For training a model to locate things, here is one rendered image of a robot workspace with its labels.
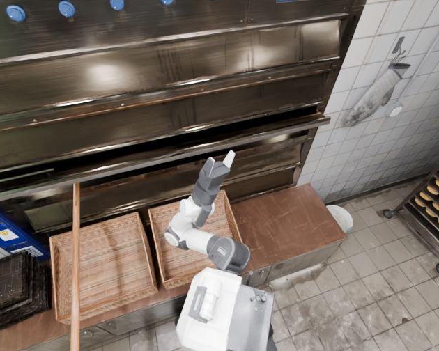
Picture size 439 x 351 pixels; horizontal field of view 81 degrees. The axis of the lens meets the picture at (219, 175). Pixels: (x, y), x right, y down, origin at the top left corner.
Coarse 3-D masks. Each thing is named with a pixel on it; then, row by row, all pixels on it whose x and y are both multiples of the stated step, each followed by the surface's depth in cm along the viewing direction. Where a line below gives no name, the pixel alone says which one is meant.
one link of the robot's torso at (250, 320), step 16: (208, 272) 93; (224, 272) 95; (192, 288) 92; (224, 288) 90; (240, 288) 90; (224, 304) 86; (240, 304) 86; (256, 304) 87; (272, 304) 87; (192, 320) 83; (224, 320) 83; (240, 320) 83; (256, 320) 84; (192, 336) 81; (208, 336) 80; (224, 336) 80; (240, 336) 80; (256, 336) 81
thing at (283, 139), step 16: (256, 144) 167; (272, 144) 169; (176, 160) 158; (192, 160) 158; (112, 176) 150; (128, 176) 150; (144, 176) 153; (48, 192) 142; (64, 192) 142; (80, 192) 146; (16, 208) 140
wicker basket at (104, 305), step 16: (96, 224) 166; (112, 224) 171; (128, 224) 176; (64, 240) 165; (80, 240) 169; (96, 240) 173; (112, 240) 178; (128, 240) 183; (144, 240) 168; (64, 256) 172; (80, 256) 176; (96, 256) 180; (112, 256) 180; (128, 256) 180; (144, 256) 180; (64, 272) 166; (80, 272) 173; (96, 272) 173; (112, 272) 173; (128, 272) 173; (144, 272) 173; (64, 288) 160; (80, 288) 166; (96, 288) 167; (112, 288) 167; (128, 288) 166; (144, 288) 153; (64, 304) 155; (80, 304) 161; (96, 304) 147; (112, 304) 155; (64, 320) 147; (80, 320) 155
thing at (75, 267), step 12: (72, 240) 122; (72, 252) 118; (72, 264) 114; (72, 276) 111; (72, 288) 108; (72, 300) 105; (72, 312) 102; (72, 324) 99; (72, 336) 97; (72, 348) 94
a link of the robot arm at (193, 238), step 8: (192, 224) 118; (168, 232) 113; (192, 232) 112; (200, 232) 111; (168, 240) 115; (176, 240) 111; (184, 240) 111; (192, 240) 109; (200, 240) 107; (184, 248) 113; (192, 248) 111; (200, 248) 107
